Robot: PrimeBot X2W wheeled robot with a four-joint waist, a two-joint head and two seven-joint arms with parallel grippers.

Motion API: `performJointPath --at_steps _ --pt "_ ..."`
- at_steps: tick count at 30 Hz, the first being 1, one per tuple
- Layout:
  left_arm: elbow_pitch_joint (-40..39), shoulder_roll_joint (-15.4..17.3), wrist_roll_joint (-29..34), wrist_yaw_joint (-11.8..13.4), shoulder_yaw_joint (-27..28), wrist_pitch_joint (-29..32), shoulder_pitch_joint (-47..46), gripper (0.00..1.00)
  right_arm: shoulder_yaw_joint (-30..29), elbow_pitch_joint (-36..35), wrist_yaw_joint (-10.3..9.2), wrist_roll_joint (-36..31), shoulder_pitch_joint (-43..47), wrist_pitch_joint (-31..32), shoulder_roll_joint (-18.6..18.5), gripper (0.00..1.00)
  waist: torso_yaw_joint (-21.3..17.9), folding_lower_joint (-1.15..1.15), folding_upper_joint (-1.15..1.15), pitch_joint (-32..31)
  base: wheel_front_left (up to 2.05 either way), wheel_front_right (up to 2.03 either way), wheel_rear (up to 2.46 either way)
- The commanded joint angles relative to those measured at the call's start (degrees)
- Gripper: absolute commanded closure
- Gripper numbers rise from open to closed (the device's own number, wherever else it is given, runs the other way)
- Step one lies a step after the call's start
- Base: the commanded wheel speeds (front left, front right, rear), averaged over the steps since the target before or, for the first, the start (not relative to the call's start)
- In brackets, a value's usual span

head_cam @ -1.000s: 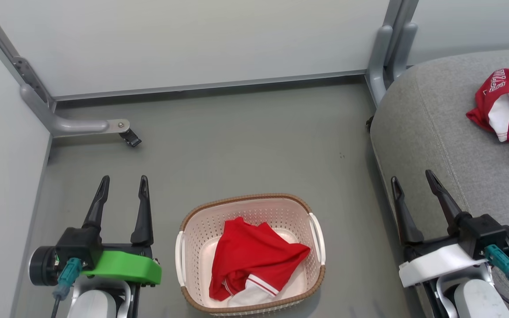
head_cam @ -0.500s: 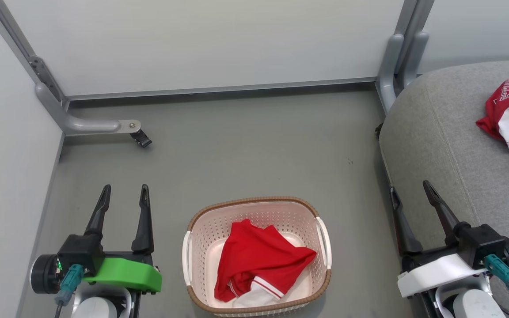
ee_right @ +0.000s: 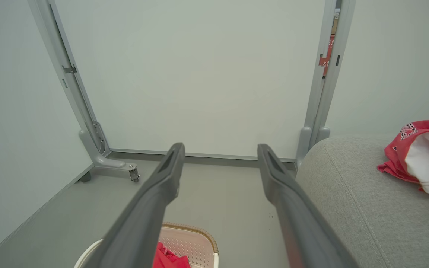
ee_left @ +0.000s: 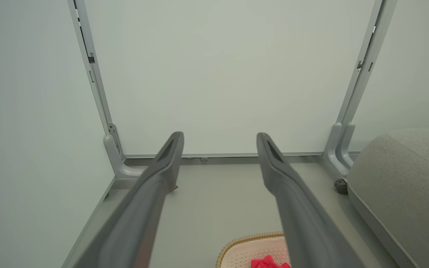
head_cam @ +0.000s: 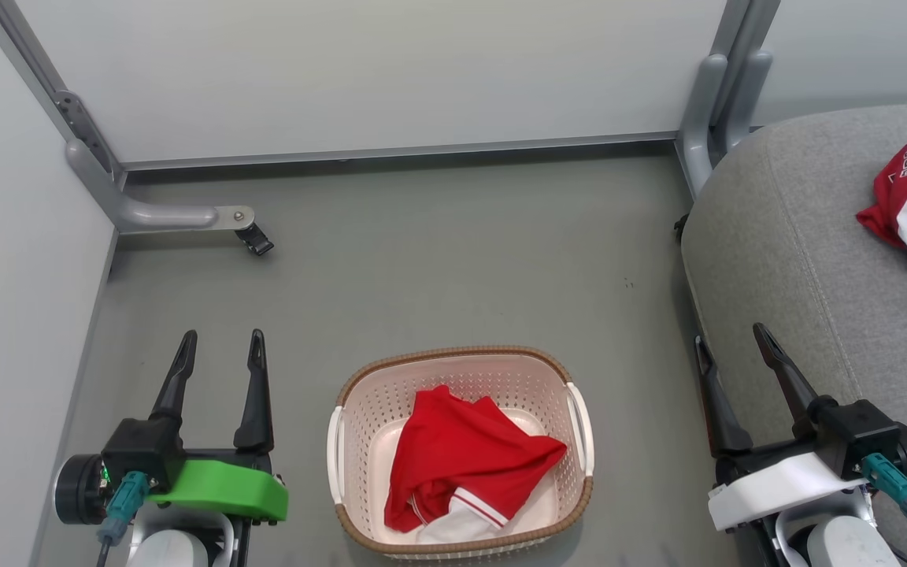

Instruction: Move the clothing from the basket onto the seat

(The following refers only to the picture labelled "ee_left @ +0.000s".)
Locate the small black caster wheel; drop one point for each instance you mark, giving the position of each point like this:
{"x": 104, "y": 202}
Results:
{"x": 341, "y": 186}

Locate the grey curved partition foot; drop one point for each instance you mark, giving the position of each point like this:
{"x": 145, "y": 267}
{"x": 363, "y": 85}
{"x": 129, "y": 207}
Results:
{"x": 119, "y": 163}
{"x": 335, "y": 149}

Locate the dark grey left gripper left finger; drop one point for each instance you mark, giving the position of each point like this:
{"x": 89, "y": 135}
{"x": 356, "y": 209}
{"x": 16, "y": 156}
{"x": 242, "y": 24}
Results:
{"x": 140, "y": 208}

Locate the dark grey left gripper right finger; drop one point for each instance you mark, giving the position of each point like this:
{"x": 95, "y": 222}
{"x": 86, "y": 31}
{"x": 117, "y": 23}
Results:
{"x": 304, "y": 216}

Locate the wide white partition panel grey frame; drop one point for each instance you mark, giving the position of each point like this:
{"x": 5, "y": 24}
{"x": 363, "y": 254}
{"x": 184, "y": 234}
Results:
{"x": 218, "y": 74}

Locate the cream perforated plastic laundry basket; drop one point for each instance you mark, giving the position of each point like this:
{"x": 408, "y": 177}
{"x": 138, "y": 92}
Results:
{"x": 242, "y": 251}

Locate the red cloth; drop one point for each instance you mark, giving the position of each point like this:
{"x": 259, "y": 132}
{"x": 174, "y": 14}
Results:
{"x": 268, "y": 262}

